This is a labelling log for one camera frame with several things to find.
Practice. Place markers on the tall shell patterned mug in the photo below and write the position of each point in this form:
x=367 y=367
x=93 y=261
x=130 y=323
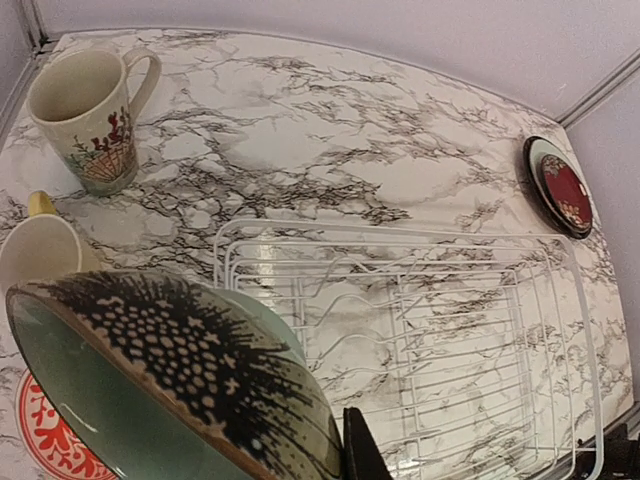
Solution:
x=86 y=104

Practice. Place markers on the white red patterned teacup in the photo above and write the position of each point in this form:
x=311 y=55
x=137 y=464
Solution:
x=50 y=441

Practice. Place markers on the light blue floral plate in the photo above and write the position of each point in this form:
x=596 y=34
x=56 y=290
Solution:
x=534 y=150

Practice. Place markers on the white wire dish rack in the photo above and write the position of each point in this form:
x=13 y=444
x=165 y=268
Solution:
x=470 y=356

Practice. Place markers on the pale green ceramic bowl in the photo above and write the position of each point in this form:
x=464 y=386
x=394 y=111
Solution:
x=164 y=378

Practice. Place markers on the black rimmed large plate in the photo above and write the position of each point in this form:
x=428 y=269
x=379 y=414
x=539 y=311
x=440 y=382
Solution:
x=556 y=223

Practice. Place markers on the left aluminium frame post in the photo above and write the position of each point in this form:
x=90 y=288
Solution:
x=23 y=39

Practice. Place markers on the red floral small plate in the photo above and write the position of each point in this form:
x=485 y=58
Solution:
x=566 y=194

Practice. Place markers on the aluminium frame post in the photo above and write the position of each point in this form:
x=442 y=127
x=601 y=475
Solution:
x=595 y=98
x=23 y=39

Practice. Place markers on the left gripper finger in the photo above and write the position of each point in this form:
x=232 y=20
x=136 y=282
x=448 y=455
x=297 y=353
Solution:
x=363 y=460

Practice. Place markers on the right aluminium frame post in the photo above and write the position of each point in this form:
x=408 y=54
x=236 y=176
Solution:
x=595 y=98

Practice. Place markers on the yellow ceramic cup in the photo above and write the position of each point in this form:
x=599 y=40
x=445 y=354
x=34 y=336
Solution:
x=43 y=246

